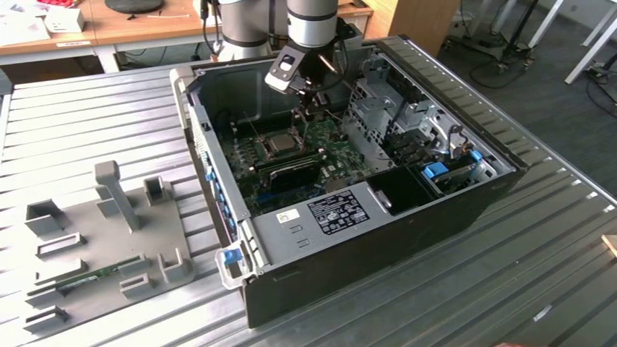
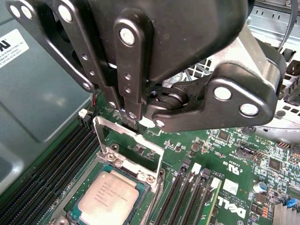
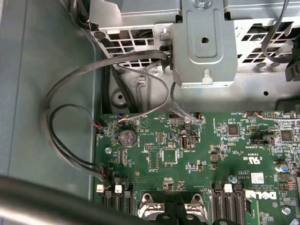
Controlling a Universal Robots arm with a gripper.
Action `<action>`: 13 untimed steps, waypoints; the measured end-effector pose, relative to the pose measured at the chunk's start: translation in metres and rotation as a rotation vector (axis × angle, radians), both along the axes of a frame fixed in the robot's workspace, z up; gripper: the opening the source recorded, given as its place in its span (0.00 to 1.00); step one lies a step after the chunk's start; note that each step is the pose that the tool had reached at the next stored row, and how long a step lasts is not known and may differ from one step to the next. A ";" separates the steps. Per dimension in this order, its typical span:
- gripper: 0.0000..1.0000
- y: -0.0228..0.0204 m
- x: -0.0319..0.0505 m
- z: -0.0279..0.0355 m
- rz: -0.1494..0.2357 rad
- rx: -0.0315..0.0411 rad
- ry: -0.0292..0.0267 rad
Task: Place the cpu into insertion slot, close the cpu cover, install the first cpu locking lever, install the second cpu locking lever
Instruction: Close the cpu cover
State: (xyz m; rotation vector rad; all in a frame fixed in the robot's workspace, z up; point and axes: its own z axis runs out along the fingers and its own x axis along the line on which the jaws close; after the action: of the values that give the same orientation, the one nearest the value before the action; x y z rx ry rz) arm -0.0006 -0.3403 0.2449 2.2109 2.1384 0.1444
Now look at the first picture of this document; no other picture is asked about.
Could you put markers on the CPU with silver top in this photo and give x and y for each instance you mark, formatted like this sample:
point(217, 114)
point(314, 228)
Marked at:
point(281, 143)

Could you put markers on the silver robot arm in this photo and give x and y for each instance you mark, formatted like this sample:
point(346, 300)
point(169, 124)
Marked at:
point(310, 21)

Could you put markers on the black RAM slot bank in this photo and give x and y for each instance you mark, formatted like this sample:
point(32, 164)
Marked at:
point(277, 126)

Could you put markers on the CPU socket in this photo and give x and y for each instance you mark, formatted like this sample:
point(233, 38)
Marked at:
point(284, 157)

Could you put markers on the metal drive cage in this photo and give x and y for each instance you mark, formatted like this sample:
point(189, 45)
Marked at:
point(370, 108)

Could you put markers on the green motherboard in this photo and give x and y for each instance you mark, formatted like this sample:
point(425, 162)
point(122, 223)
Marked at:
point(337, 159)

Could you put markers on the wooden cabinet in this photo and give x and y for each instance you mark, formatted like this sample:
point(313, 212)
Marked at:
point(418, 21)

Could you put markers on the dark RAM stick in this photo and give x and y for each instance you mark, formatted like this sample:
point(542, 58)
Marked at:
point(286, 161)

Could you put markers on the black graphics card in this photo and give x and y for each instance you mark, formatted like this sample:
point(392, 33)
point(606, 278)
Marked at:
point(293, 177)

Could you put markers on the white zip tie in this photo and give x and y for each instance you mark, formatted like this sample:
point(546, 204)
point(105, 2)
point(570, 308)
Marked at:
point(165, 16)

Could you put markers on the wooden top desk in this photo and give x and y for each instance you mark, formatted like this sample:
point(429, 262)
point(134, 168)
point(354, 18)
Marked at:
point(158, 25)
point(28, 45)

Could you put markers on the blue disk carrier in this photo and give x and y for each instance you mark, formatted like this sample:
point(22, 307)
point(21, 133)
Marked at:
point(436, 170)

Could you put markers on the small blue tab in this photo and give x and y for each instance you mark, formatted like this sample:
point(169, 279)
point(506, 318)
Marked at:
point(208, 177)

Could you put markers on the blue plastic clip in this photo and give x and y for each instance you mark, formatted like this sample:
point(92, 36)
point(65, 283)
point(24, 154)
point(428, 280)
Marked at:
point(475, 156)

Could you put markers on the black wheeled stand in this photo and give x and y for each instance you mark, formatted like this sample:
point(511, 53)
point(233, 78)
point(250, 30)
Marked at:
point(510, 54)

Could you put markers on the silver hard disk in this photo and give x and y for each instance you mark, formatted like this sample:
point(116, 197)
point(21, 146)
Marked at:
point(457, 173)

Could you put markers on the black round object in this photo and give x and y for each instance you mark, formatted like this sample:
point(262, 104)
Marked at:
point(132, 4)

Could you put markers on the grey power supply unit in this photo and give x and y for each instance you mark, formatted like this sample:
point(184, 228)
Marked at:
point(289, 238)

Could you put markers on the blue case latch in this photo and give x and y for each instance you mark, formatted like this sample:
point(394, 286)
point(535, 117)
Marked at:
point(230, 256)

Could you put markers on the white cardboard box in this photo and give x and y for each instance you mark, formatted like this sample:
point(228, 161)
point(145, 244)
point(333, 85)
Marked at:
point(64, 20)

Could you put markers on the black PC case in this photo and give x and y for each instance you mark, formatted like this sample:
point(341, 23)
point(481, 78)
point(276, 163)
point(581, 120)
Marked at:
point(361, 274)

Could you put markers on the red items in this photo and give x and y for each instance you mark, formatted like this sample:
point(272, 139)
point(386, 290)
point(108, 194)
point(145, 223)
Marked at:
point(54, 3)

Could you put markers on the white papers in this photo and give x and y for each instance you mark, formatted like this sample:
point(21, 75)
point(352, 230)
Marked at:
point(18, 21)

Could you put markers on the grey parts rack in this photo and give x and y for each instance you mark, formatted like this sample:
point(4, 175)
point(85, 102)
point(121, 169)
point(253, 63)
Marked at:
point(96, 238)

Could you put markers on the green RAM stick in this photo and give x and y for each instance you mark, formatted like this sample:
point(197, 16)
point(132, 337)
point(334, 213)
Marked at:
point(84, 279)

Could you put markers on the wooden block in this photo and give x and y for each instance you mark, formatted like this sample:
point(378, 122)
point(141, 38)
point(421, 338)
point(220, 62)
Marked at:
point(609, 246)

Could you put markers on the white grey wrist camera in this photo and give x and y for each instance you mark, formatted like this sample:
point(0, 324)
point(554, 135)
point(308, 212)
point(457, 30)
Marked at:
point(284, 68)

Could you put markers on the white frame table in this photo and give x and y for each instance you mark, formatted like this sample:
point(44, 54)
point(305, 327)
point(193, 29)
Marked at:
point(589, 54)
point(545, 21)

